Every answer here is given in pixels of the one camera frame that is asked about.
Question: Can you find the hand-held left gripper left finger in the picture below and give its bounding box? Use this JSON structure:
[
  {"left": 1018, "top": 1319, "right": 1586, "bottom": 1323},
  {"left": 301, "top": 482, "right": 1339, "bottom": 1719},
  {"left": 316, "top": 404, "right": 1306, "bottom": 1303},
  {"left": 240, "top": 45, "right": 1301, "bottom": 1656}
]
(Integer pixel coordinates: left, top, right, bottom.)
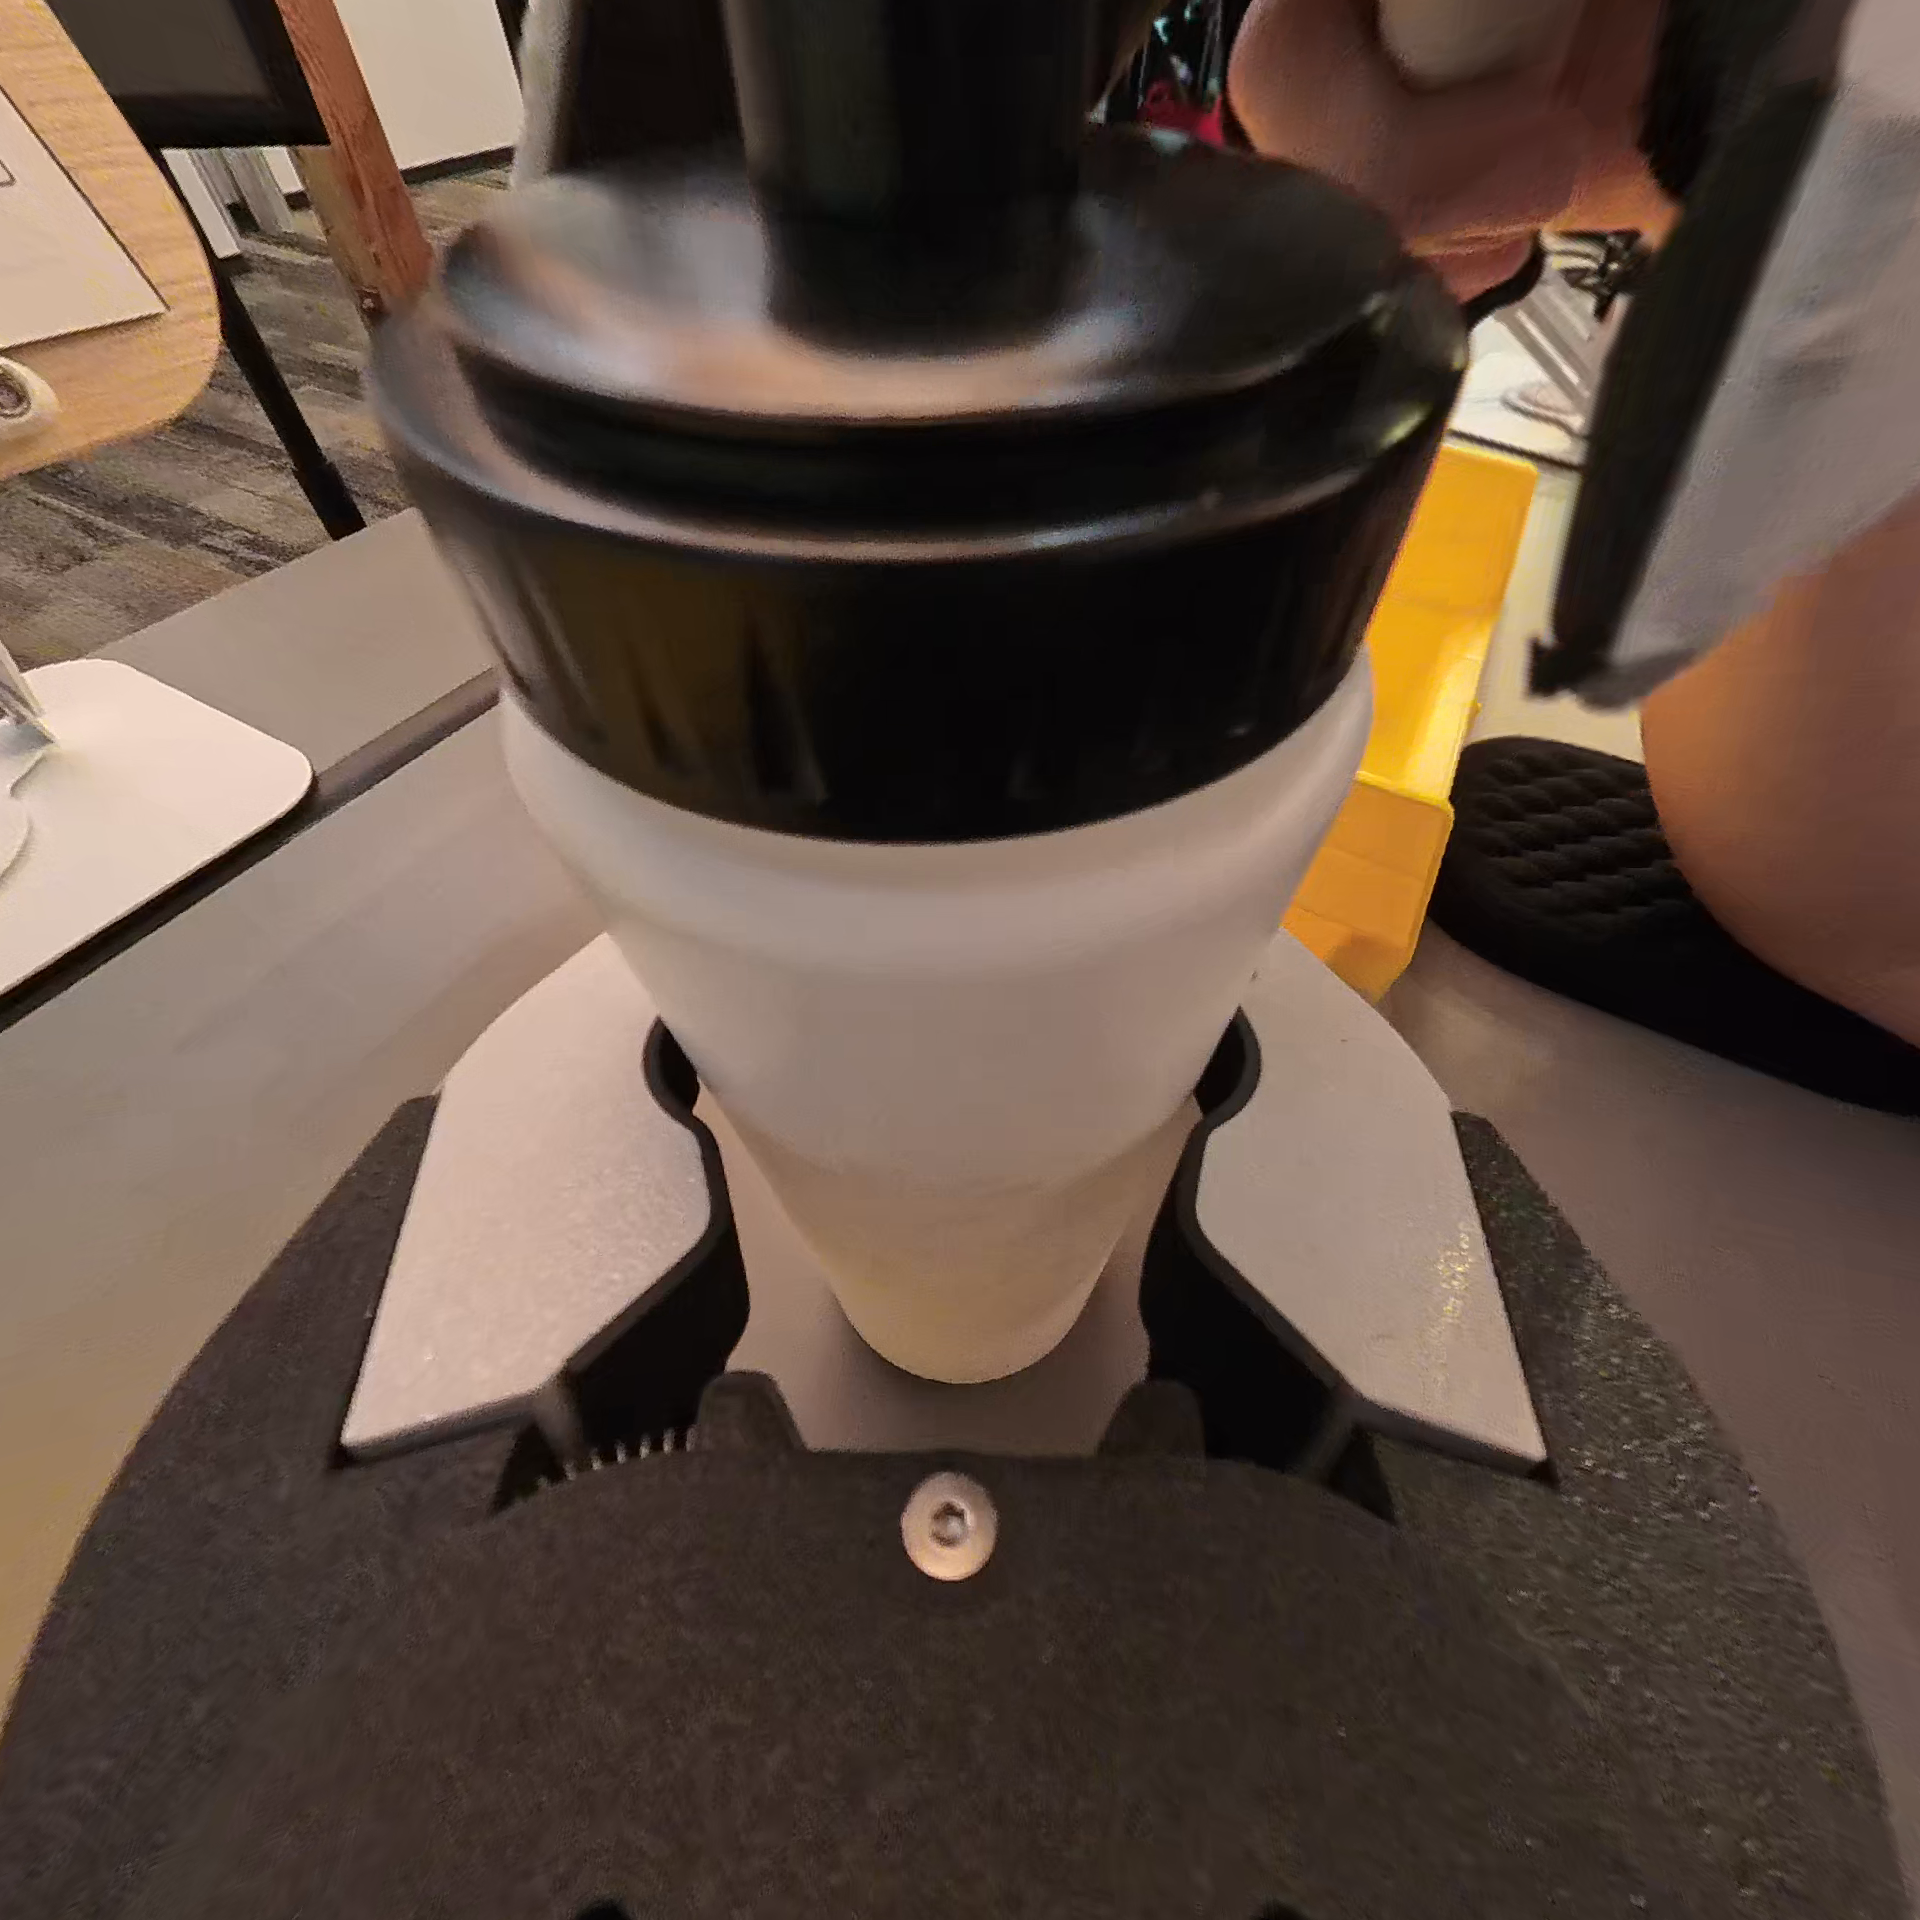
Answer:
[{"left": 342, "top": 930, "right": 747, "bottom": 1479}]

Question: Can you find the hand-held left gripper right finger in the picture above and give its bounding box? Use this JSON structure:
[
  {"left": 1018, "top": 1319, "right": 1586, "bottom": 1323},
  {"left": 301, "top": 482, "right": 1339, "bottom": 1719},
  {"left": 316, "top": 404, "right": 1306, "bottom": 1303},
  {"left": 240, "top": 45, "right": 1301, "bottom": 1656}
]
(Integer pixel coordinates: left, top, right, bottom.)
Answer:
[{"left": 1142, "top": 930, "right": 1547, "bottom": 1484}]

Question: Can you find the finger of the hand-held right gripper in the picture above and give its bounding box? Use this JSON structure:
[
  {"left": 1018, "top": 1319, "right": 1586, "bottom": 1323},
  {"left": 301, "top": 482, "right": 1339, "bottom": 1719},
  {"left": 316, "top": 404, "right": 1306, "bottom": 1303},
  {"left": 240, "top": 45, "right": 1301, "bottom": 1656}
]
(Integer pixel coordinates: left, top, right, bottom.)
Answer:
[{"left": 1528, "top": 0, "right": 1920, "bottom": 709}]

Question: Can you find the yellow plastic bin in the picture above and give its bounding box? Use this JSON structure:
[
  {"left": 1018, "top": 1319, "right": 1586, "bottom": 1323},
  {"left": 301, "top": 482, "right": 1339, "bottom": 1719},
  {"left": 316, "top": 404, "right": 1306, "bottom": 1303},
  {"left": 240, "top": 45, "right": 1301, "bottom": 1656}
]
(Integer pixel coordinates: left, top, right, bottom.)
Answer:
[{"left": 1282, "top": 441, "right": 1543, "bottom": 1002}]

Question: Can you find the white plastic bottle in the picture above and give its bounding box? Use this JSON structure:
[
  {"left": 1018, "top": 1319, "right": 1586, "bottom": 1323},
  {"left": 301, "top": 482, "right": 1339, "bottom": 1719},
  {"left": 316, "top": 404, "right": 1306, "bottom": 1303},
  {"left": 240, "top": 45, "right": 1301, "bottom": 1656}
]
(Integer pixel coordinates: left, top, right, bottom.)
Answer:
[{"left": 501, "top": 659, "right": 1375, "bottom": 1385}]

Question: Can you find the black bottle lid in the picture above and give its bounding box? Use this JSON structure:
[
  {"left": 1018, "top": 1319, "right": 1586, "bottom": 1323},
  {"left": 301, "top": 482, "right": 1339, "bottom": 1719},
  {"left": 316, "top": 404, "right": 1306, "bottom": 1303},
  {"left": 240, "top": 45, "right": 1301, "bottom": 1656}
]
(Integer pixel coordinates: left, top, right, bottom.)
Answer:
[{"left": 365, "top": 0, "right": 1472, "bottom": 842}]

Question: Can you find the person's right forearm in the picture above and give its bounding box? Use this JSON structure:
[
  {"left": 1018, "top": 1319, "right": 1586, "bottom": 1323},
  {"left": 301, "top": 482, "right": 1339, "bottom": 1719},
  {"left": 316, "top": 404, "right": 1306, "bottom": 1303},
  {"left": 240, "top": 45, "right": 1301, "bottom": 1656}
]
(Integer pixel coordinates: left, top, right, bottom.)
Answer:
[{"left": 1638, "top": 498, "right": 1920, "bottom": 1042}]

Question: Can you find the person's right hand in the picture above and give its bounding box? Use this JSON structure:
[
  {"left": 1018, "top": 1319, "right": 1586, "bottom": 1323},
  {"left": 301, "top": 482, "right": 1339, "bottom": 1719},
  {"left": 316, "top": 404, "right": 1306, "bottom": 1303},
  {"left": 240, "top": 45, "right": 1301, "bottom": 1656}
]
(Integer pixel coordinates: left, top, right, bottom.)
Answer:
[{"left": 1229, "top": 0, "right": 1674, "bottom": 301}]

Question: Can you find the white chair base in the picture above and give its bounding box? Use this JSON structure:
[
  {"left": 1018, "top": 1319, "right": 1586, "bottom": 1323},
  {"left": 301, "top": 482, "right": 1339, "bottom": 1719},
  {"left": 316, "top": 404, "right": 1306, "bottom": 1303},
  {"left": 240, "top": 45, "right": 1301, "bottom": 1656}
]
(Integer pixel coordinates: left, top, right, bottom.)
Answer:
[{"left": 1498, "top": 227, "right": 1651, "bottom": 438}]

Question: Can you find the white stand base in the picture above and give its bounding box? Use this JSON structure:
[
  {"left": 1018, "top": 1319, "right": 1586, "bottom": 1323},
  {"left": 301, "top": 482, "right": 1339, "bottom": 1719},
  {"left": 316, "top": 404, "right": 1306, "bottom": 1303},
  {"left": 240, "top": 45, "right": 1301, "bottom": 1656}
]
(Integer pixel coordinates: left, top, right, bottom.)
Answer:
[{"left": 0, "top": 646, "right": 316, "bottom": 998}]

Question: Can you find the printed instruction sheet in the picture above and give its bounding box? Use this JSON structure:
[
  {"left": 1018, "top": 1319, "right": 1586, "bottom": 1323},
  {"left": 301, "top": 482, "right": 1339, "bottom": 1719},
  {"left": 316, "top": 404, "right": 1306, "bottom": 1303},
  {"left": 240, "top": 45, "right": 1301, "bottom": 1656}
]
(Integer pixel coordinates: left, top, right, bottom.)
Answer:
[{"left": 0, "top": 92, "right": 169, "bottom": 353}]

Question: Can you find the black framed panel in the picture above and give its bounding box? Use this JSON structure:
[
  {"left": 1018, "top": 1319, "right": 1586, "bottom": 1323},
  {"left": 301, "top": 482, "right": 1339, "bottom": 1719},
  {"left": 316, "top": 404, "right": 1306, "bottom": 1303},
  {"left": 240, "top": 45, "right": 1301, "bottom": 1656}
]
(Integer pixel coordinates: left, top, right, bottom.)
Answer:
[{"left": 46, "top": 0, "right": 334, "bottom": 149}]

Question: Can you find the black metal frame leg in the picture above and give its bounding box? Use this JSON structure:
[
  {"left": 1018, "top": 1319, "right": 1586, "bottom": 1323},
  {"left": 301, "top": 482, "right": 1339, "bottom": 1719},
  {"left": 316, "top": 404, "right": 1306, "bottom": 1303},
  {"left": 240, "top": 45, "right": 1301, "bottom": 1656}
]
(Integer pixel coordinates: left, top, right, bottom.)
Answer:
[{"left": 150, "top": 140, "right": 370, "bottom": 543}]

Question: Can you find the wooden easel post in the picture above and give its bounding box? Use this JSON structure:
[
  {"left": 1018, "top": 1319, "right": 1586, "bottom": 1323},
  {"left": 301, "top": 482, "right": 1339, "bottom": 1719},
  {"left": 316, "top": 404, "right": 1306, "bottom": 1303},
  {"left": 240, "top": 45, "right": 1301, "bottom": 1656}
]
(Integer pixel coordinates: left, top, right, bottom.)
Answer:
[{"left": 273, "top": 0, "right": 440, "bottom": 324}]

